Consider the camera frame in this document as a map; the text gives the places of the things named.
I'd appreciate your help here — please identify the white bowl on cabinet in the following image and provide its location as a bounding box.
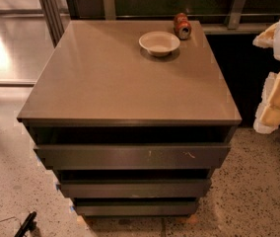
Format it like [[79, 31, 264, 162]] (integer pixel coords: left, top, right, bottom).
[[139, 32, 180, 57]]

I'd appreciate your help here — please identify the grey middle drawer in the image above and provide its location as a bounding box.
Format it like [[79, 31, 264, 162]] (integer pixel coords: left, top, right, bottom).
[[59, 180, 211, 198]]

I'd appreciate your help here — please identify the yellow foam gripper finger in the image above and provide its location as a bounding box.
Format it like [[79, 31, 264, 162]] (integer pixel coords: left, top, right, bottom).
[[252, 23, 277, 48], [253, 72, 280, 134]]

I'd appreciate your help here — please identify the grey drawer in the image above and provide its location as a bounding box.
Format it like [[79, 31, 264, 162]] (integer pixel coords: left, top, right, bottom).
[[35, 143, 230, 170], [75, 200, 197, 217], [59, 180, 211, 198]]

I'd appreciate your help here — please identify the black tool on floor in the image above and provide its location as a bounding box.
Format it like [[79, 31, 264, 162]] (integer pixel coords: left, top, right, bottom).
[[14, 211, 36, 237]]

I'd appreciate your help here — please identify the right metal bracket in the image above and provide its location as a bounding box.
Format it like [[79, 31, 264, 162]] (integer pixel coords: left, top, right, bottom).
[[226, 0, 246, 30]]

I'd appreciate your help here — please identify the metal door frame post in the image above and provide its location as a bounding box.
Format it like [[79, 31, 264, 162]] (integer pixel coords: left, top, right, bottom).
[[39, 0, 64, 46]]

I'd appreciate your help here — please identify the orange soda can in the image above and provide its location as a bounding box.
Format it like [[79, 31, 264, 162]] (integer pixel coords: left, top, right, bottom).
[[174, 13, 191, 40]]

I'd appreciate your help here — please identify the grey top drawer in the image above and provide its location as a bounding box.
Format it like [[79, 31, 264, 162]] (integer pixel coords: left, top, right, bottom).
[[35, 143, 230, 170]]

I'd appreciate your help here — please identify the grey drawer cabinet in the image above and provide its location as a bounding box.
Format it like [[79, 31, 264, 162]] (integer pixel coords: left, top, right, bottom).
[[18, 21, 241, 207]]

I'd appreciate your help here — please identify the grey bottom drawer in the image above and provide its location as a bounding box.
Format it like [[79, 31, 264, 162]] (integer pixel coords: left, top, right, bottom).
[[75, 200, 197, 217]]

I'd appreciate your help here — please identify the left metal bracket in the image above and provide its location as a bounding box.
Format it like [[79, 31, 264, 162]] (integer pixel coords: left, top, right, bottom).
[[103, 0, 116, 21]]

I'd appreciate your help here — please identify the metal bracket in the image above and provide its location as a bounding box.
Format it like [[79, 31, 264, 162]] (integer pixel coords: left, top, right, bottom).
[[103, 0, 116, 21], [226, 0, 246, 30]]

